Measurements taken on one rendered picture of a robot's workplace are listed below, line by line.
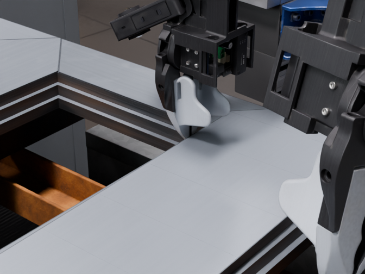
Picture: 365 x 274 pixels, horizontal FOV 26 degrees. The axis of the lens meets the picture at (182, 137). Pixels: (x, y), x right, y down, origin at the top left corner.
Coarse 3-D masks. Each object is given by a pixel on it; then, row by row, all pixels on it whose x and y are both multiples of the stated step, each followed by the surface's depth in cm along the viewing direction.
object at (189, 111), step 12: (180, 84) 89; (192, 84) 88; (180, 96) 90; (192, 96) 89; (180, 108) 91; (192, 108) 90; (204, 108) 89; (180, 120) 91; (192, 120) 90; (204, 120) 89; (180, 132) 93
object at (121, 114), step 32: (0, 96) 104; (32, 96) 108; (64, 96) 111; (96, 96) 108; (0, 128) 104; (128, 128) 104; (160, 128) 101; (96, 192) 83; (288, 224) 81; (256, 256) 76; (288, 256) 80
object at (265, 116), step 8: (232, 112) 100; (240, 112) 100; (248, 112) 100; (256, 112) 100; (264, 112) 100; (272, 112) 100; (256, 120) 98; (264, 120) 98; (272, 120) 98; (280, 120) 98; (280, 128) 96; (288, 128) 96; (312, 136) 94; (320, 136) 94
